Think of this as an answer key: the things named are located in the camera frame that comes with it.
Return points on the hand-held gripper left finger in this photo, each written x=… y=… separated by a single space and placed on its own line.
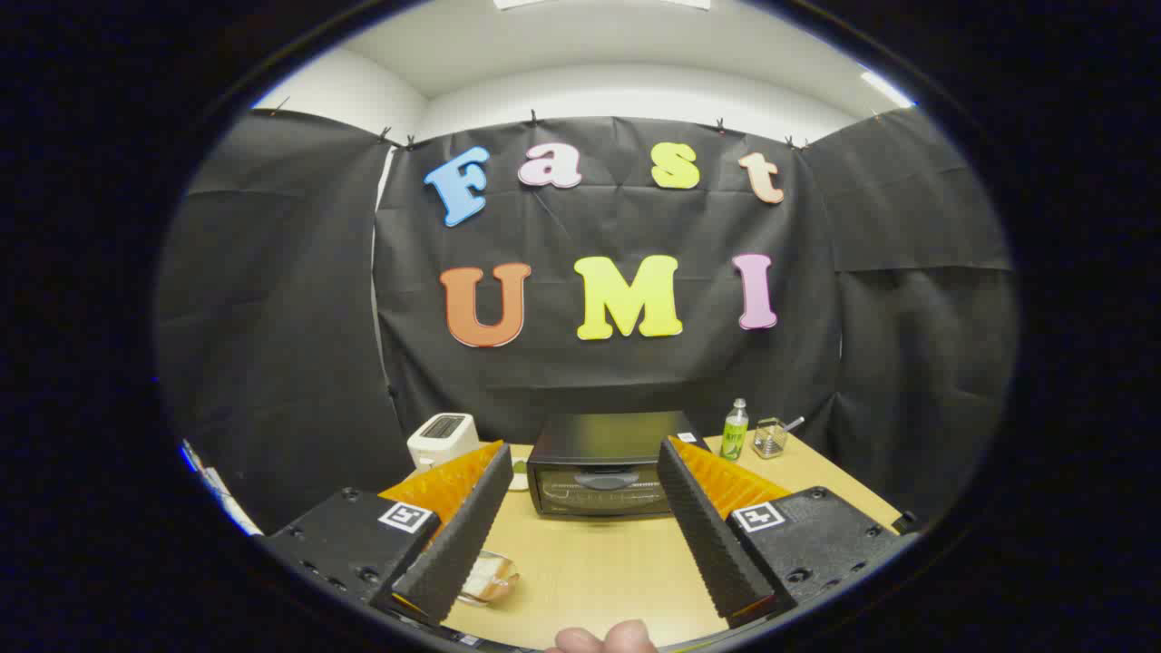
x=467 y=535

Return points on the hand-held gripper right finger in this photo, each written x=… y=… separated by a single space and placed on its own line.
x=703 y=535

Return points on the lettuce sandwich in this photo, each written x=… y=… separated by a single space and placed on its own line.
x=494 y=579

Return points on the black toaster oven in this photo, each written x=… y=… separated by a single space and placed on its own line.
x=599 y=449

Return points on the white pop-up toaster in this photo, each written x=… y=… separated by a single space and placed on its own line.
x=440 y=442

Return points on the white rectangular dish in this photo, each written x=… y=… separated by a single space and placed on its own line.
x=478 y=599

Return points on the green label bottle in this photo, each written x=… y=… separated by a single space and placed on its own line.
x=735 y=435

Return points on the metal utensil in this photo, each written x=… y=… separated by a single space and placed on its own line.
x=795 y=423

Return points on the blue and white papers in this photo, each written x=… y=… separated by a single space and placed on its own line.
x=213 y=485

